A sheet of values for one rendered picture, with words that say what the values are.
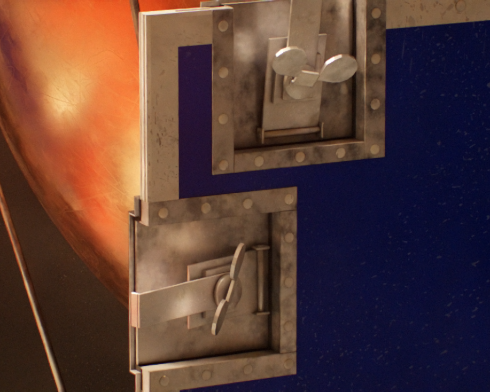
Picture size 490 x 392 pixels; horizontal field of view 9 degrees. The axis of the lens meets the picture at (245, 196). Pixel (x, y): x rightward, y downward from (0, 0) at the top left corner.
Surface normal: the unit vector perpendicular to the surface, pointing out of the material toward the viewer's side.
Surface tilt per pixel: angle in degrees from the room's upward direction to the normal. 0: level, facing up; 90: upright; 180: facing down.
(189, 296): 90
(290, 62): 125
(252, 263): 90
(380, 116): 90
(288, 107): 100
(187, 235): 90
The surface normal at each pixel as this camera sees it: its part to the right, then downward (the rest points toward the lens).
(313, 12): 0.44, 0.36
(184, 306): 0.73, 0.15
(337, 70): 0.29, 0.73
